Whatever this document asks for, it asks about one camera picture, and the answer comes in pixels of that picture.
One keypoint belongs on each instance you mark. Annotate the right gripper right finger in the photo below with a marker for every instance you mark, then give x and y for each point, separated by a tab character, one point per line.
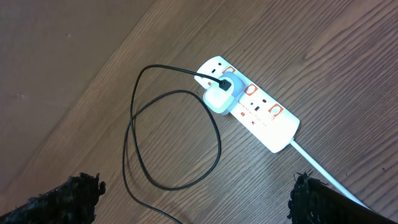
313	202

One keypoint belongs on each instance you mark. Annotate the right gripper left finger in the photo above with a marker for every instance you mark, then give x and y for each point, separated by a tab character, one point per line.
71	202

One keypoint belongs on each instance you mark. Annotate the white charger plug adapter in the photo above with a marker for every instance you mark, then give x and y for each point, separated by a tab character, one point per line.
223	101

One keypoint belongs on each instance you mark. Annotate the white power strip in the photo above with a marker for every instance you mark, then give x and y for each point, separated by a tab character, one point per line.
263	116

